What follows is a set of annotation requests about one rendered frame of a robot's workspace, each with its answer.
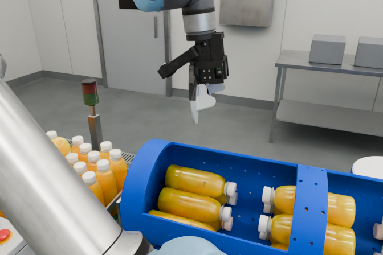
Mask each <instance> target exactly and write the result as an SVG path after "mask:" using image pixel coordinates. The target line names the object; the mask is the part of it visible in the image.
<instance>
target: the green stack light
mask: <svg viewBox="0 0 383 255"><path fill-rule="evenodd" d="M82 94H83V93H82ZM83 101H84V104H85V105H96V104H98V103H99V95H98V91H97V92H96V93H94V94H83Z"/></svg>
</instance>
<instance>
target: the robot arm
mask: <svg viewBox="0 0 383 255"><path fill-rule="evenodd" d="M133 1H134V2H135V5H136V6H137V8H139V9H140V10H141V11H143V12H154V11H155V12H161V11H164V10H172V9H180V8H181V10H182V15H183V16H182V18H183V23H184V32H185V33H186V41H195V45H194V46H192V47H190V48H189V49H188V50H187V51H185V52H184V53H182V54H180V56H178V57H176V58H175V59H173V60H172V61H170V62H169V61H168V62H166V63H164V64H163V65H162V66H161V67H160V69H159V70H158V71H157V72H158V73H159V75H160V76H161V78H162V79H164V78H166V77H167V78H168V77H170V76H173V74H174V73H176V70H178V69H179V68H181V67H182V66H184V65H185V64H187V63H190V65H189V100H190V110H191V116H192V118H193V120H194V122H195V124H198V111H200V110H204V109H207V108H211V107H213V106H214V105H215V103H216V100H215V98H214V97H212V96H211V94H212V93H215V92H219V91H222V90H224V89H225V86H224V85H223V83H224V79H227V77H228V76H229V68H228V60H227V55H225V52H224V45H223V38H224V37H225V36H224V31H222V32H216V31H215V30H216V29H217V23H216V17H215V5H214V0H133ZM205 44H206V45H205ZM226 66H227V68H226ZM6 68H7V64H6V61H5V59H4V58H3V57H2V55H1V54H0V211H1V212H2V213H3V214H4V216H5V217H6V218H7V219H8V221H9V222H10V223H11V225H12V226H13V227H14V228H15V229H16V231H17V232H18V233H19V234H20V236H21V237H22V238H23V239H24V240H25V242H26V243H27V245H28V246H29V247H30V248H31V249H32V251H33V252H34V253H35V254H36V255H227V254H225V253H224V252H222V251H220V250H219V249H218V248H217V247H216V246H215V245H213V244H212V243H211V242H209V241H207V240H205V239H204V238H200V237H195V236H184V237H178V238H175V239H172V240H170V241H168V242H166V243H164V244H163V245H162V247H161V248H160V250H157V249H154V248H153V247H152V245H151V244H150V243H149V241H148V240H147V239H146V238H145V236H144V235H143V234H142V233H141V232H140V231H125V230H123V229H121V227H120V226H119V225H118V223H117V222H116V221H115V220H114V218H113V217H112V216H111V215H110V213H109V212H108V211H107V210H106V208H105V207H104V206H103V205H102V203H101V202H100V201H99V199H98V198H97V197H96V196H95V194H94V193H93V192H92V191H91V189H90V188H89V187H88V186H87V184H86V183H85V182H84V180H83V179H82V178H81V177H80V175H79V174H78V173H77V172H76V170H75V169H74V168H73V167H72V166H71V164H70V163H69V161H68V160H67V159H66V158H65V156H64V155H63V154H62V153H61V152H60V150H59V149H58V148H57V146H56V145H55V144H54V143H53V141H52V140H51V139H50V138H49V136H48V135H47V134H46V132H45V131H44V130H43V129H42V128H41V126H40V125H39V124H38V123H37V121H36V120H35V118H34V117H33V116H32V115H31V114H30V112H29V111H28V110H27V109H26V107H25V106H24V105H23V104H22V102H21V101H20V100H19V98H18V97H17V96H16V95H15V93H14V92H13V91H12V90H11V88H10V87H9V86H8V85H7V84H6V82H5V81H4V76H5V72H6Z"/></svg>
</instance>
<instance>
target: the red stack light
mask: <svg viewBox="0 0 383 255"><path fill-rule="evenodd" d="M81 87H82V93H83V94H94V93H96V92H97V91H98V90H97V83H95V84H92V85H83V84H81Z"/></svg>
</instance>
